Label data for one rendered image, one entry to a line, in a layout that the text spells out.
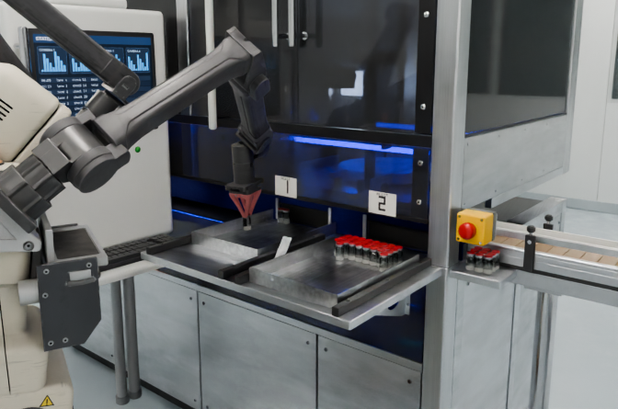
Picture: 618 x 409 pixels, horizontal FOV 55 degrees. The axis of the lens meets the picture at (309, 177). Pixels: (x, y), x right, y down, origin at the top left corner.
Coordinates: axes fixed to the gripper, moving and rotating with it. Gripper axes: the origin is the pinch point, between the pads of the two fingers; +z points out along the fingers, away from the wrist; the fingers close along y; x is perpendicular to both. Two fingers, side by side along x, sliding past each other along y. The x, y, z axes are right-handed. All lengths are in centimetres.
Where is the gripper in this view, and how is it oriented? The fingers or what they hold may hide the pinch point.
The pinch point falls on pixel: (246, 213)
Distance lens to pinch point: 165.1
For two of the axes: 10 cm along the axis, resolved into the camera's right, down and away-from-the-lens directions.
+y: 4.4, -2.3, 8.7
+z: 0.4, 9.7, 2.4
